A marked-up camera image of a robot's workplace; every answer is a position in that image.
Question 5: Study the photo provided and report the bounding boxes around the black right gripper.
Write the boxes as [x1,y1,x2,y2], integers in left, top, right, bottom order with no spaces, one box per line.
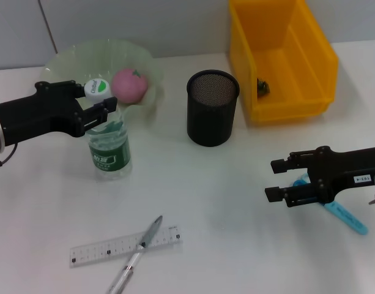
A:
[264,146,375,208]

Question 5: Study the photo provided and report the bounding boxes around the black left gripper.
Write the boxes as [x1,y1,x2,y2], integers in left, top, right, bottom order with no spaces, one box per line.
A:
[0,80,118,148]

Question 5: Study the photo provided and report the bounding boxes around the pink peach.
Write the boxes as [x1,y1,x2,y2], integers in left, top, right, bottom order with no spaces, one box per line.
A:
[111,67,149,105]

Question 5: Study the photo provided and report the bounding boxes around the clear water bottle green label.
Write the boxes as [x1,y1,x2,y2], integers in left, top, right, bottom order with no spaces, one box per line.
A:
[83,78,133,181]

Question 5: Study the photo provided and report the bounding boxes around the blue scissors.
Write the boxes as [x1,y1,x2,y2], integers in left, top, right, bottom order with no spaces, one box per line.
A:
[289,173,368,236]

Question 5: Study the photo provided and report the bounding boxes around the green plastic wrapper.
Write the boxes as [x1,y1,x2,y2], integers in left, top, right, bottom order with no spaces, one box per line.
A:
[256,78,271,98]

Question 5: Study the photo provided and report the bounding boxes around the translucent green fruit plate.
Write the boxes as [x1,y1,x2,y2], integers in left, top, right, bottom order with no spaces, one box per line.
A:
[42,38,165,123]

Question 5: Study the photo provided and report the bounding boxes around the black mesh pen holder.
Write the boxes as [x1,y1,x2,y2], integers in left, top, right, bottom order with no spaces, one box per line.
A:
[186,69,240,148]

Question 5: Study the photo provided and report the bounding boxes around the clear plastic ruler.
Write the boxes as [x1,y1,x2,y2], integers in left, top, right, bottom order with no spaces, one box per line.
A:
[69,225,182,269]

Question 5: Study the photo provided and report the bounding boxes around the silver white pen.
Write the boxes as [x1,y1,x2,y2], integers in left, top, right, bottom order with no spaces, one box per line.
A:
[105,215,163,294]

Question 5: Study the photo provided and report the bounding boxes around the yellow plastic bin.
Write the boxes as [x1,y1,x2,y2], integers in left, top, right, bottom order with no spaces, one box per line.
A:
[228,0,340,125]

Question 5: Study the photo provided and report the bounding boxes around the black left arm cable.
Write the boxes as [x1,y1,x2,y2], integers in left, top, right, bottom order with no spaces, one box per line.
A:
[0,143,18,169]

